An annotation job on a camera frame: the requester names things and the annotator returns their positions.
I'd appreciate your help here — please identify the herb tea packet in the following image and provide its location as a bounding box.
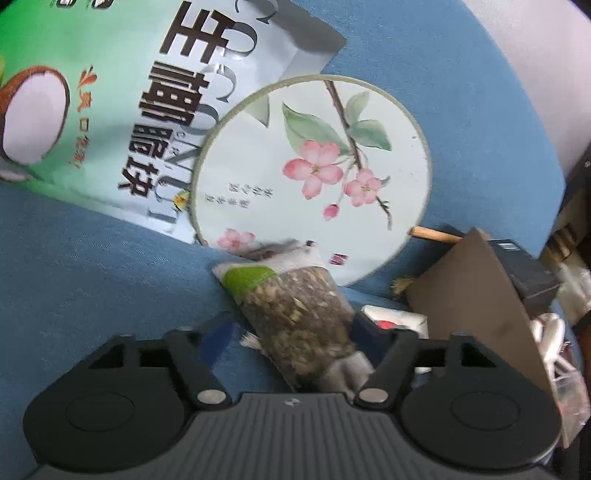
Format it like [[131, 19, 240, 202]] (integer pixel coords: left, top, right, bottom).
[[212, 240, 374, 400]]

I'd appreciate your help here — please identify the clear plastic cup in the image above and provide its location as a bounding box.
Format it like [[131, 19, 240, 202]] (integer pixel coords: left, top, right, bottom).
[[552, 370, 590, 449]]

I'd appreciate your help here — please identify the white tissue packet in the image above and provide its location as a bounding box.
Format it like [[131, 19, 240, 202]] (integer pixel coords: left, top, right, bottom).
[[353, 305, 429, 367]]

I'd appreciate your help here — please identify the brown cardboard box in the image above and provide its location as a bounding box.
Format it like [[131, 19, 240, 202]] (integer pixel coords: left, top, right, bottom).
[[406, 228, 552, 394]]

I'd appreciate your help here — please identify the white glove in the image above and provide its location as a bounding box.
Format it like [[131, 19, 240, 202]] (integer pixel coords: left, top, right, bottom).
[[530, 313, 575, 380]]

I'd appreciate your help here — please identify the small black box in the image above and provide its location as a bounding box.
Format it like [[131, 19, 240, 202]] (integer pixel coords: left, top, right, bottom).
[[488, 239, 561, 319]]

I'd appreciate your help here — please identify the blue sofa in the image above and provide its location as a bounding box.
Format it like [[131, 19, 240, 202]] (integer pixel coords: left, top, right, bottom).
[[0, 0, 578, 478]]

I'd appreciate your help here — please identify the round floral hand fan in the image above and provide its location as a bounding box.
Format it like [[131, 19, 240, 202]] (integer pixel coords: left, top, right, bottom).
[[190, 75, 459, 285]]

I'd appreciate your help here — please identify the green coconut snack bag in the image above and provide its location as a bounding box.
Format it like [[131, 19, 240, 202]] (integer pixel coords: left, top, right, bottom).
[[1, 0, 346, 243]]

